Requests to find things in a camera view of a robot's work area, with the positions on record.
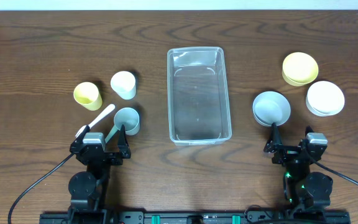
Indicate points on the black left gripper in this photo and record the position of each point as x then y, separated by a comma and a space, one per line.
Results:
101, 156

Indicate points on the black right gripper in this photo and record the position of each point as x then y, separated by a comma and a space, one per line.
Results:
291, 155

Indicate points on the mint green plastic spoon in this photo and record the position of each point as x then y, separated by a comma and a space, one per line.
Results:
112, 132

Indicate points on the grey plastic bowl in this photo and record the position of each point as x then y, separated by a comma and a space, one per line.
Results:
271, 107

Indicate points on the grey plastic cup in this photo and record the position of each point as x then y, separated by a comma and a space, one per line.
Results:
128, 117

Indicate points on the yellow plastic cup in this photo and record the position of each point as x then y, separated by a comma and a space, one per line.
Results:
88, 96

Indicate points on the yellow plastic bowl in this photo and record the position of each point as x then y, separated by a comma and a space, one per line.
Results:
299, 69

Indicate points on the white plastic cup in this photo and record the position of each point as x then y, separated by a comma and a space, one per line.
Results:
124, 84

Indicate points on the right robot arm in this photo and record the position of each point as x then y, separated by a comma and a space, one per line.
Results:
308, 192

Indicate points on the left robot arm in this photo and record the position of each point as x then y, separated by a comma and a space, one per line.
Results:
88, 188

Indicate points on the clear plastic container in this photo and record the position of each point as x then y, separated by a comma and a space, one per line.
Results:
198, 98

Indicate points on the white plastic spoon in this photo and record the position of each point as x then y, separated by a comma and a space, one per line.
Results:
110, 108

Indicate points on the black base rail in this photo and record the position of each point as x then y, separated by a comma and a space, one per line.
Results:
180, 218

